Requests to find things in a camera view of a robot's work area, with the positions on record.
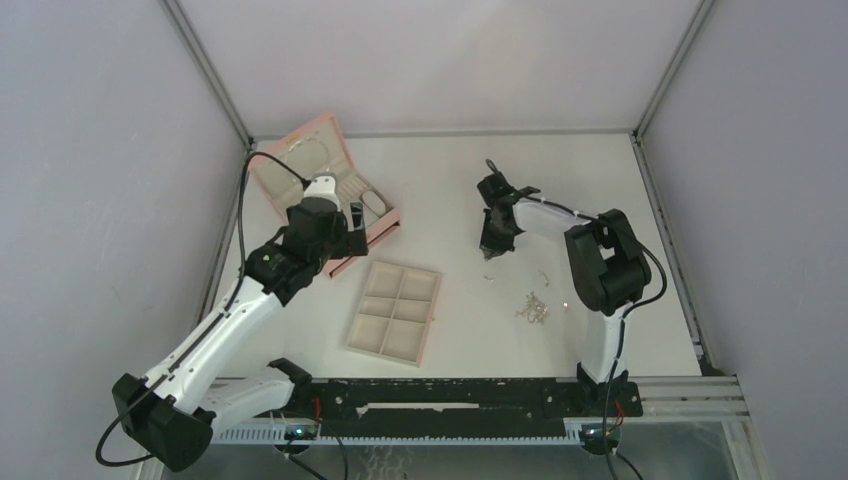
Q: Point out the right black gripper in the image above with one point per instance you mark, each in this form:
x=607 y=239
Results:
x=493 y=248

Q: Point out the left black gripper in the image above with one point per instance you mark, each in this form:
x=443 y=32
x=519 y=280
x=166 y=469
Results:
x=350 y=243

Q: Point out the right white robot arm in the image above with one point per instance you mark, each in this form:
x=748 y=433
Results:
x=608 y=265

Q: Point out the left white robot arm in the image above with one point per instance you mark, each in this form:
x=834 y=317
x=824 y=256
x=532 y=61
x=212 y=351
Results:
x=170 y=411

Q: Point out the beige six-compartment tray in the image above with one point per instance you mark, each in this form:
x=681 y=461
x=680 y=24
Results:
x=394 y=314

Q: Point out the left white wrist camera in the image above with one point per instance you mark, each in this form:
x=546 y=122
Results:
x=324 y=186

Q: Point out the black mounting base plate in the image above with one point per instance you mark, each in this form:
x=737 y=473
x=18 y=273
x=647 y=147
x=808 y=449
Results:
x=461 y=406

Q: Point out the white slotted cable duct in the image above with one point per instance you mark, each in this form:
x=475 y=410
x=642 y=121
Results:
x=308 y=434

